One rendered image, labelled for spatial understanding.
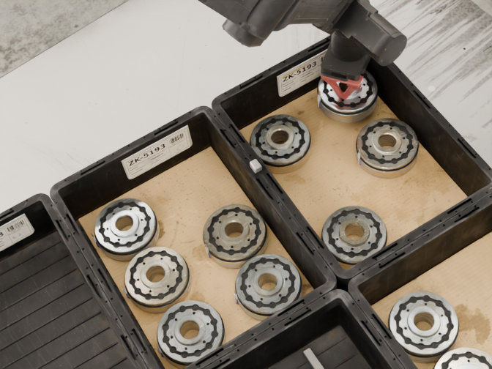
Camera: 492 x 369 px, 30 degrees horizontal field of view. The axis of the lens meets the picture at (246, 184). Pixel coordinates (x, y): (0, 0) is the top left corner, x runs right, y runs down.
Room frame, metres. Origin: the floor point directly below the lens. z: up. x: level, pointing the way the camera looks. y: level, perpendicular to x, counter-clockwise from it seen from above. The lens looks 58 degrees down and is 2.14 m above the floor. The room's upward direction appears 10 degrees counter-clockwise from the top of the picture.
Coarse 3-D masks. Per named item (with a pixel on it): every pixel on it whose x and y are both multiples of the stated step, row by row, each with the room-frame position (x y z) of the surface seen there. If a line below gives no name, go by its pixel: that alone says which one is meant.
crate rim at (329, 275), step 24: (216, 120) 0.88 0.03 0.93; (144, 144) 0.86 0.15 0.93; (96, 168) 0.83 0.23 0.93; (264, 192) 0.73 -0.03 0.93; (288, 216) 0.68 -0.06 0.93; (96, 264) 0.66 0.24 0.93; (336, 288) 0.55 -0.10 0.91; (120, 312) 0.57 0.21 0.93; (288, 312) 0.52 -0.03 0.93; (240, 336) 0.50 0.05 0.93; (144, 360) 0.49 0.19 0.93; (216, 360) 0.47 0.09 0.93
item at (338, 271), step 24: (312, 48) 0.99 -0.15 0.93; (264, 72) 0.96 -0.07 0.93; (240, 144) 0.82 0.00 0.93; (456, 144) 0.75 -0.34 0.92; (264, 168) 0.77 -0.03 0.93; (480, 168) 0.70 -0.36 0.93; (480, 192) 0.66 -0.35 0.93; (312, 240) 0.63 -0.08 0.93; (408, 240) 0.61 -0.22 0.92; (336, 264) 0.58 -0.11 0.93; (360, 264) 0.58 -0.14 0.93
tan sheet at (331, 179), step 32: (320, 128) 0.90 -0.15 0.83; (352, 128) 0.88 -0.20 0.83; (320, 160) 0.83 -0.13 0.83; (352, 160) 0.82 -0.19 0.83; (288, 192) 0.78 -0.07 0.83; (320, 192) 0.77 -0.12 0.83; (352, 192) 0.76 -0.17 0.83; (384, 192) 0.75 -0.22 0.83; (416, 192) 0.74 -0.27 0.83; (448, 192) 0.72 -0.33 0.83; (320, 224) 0.71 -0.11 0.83; (416, 224) 0.68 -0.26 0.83
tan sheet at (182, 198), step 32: (192, 160) 0.88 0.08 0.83; (128, 192) 0.84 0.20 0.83; (160, 192) 0.83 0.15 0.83; (192, 192) 0.81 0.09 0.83; (224, 192) 0.80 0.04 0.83; (160, 224) 0.76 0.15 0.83; (192, 224) 0.75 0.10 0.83; (192, 256) 0.69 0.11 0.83; (288, 256) 0.66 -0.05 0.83; (192, 288) 0.64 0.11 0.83; (224, 288) 0.63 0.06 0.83; (224, 320) 0.57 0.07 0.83; (256, 320) 0.56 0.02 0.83
